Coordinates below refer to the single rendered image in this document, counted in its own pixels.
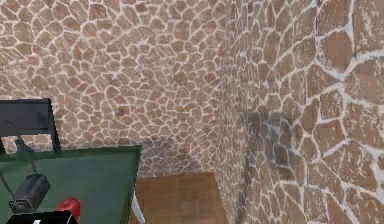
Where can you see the black chair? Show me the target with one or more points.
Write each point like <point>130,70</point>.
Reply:
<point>25,116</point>

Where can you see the red round object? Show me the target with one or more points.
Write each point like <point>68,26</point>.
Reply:
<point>70,205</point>

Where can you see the green table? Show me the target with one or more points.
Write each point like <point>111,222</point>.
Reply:
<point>90,180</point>

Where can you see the black flat object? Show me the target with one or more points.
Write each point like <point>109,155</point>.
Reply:
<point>40,216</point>

